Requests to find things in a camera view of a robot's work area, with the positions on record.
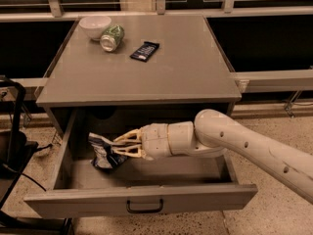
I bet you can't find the white bowl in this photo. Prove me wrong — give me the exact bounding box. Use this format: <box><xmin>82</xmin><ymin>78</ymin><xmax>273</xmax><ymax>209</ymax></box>
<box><xmin>79</xmin><ymin>16</ymin><xmax>112</xmax><ymax>40</ymax></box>

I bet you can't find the black drawer handle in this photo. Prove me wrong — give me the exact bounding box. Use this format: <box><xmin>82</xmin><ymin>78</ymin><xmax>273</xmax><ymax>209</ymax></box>
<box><xmin>126</xmin><ymin>199</ymin><xmax>163</xmax><ymax>214</ymax></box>

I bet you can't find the blue chip bag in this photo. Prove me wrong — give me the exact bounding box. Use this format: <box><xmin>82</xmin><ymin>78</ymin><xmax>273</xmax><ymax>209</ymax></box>
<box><xmin>88</xmin><ymin>132</ymin><xmax>127</xmax><ymax>169</ymax></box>

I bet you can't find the black chair frame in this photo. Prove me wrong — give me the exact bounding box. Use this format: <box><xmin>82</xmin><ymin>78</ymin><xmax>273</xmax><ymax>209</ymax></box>
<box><xmin>0</xmin><ymin>75</ymin><xmax>74</xmax><ymax>235</ymax></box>

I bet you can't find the black cable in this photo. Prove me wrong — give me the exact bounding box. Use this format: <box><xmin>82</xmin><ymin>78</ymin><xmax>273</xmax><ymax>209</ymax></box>
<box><xmin>0</xmin><ymin>142</ymin><xmax>55</xmax><ymax>193</ymax></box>

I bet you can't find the dark blue candy bar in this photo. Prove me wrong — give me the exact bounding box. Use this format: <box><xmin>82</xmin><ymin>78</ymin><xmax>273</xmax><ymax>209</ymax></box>
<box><xmin>130</xmin><ymin>41</ymin><xmax>159</xmax><ymax>62</ymax></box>

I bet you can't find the green soda can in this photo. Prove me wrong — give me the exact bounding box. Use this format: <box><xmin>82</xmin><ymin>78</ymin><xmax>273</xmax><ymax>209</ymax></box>
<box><xmin>100</xmin><ymin>24</ymin><xmax>124</xmax><ymax>52</ymax></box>

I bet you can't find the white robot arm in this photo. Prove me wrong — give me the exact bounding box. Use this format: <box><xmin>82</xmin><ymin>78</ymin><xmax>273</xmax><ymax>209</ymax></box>
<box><xmin>112</xmin><ymin>109</ymin><xmax>313</xmax><ymax>203</ymax></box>

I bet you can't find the grey cabinet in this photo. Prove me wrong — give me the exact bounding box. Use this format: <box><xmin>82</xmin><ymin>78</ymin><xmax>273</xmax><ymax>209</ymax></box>
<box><xmin>35</xmin><ymin>14</ymin><xmax>243</xmax><ymax>139</ymax></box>

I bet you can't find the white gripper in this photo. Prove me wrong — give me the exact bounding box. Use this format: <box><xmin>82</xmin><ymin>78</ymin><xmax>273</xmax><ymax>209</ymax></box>
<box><xmin>112</xmin><ymin>123</ymin><xmax>171</xmax><ymax>161</ymax></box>

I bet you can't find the metal window railing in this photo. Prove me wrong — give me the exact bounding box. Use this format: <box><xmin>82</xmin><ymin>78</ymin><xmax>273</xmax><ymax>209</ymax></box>
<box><xmin>0</xmin><ymin>0</ymin><xmax>313</xmax><ymax>22</ymax></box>

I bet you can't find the open grey top drawer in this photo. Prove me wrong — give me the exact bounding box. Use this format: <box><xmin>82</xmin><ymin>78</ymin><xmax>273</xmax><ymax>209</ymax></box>
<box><xmin>24</xmin><ymin>109</ymin><xmax>257</xmax><ymax>218</ymax></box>

